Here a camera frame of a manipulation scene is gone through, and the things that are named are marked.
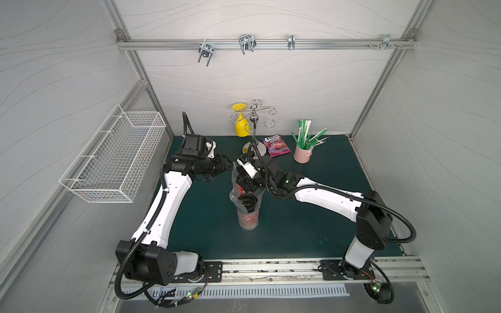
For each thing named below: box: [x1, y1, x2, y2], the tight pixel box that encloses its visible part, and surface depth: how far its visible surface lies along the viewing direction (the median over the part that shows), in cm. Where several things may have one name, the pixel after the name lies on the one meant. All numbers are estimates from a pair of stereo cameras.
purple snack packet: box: [262, 134, 292, 158], surface depth 117 cm
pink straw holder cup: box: [293, 144, 314, 164], surface depth 104 cm
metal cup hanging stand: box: [228, 99, 278, 159], surface depth 96 cm
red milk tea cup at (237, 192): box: [232, 182, 246, 205], surface depth 75 cm
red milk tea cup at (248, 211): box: [236, 193, 259, 231], surface depth 76 cm
